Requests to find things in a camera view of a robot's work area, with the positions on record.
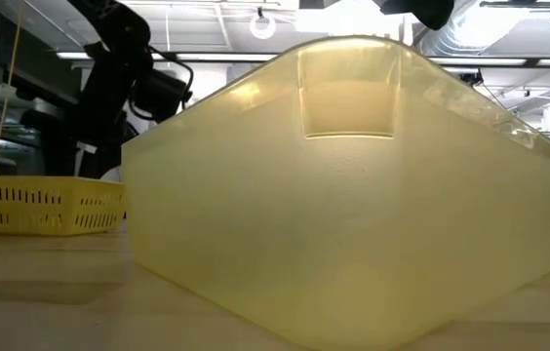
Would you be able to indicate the black track light rail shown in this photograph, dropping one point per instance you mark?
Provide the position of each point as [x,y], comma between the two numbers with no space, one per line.
[523,4]

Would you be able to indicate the silver ventilation duct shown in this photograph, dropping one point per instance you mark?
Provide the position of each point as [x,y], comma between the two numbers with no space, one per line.
[470,29]

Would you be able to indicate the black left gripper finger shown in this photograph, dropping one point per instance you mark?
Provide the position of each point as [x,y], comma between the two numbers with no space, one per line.
[106,158]
[55,146]

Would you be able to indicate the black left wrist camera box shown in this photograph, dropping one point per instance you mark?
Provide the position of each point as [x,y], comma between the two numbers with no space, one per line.
[160,95]

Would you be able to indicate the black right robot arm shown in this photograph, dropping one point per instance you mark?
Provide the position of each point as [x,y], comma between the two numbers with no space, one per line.
[426,12]

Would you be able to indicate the large translucent yellow bin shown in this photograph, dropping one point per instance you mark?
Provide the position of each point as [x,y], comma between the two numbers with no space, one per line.
[353,234]

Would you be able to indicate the small yellow slotted basket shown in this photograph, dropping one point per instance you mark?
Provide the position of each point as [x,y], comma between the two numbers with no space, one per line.
[36,219]

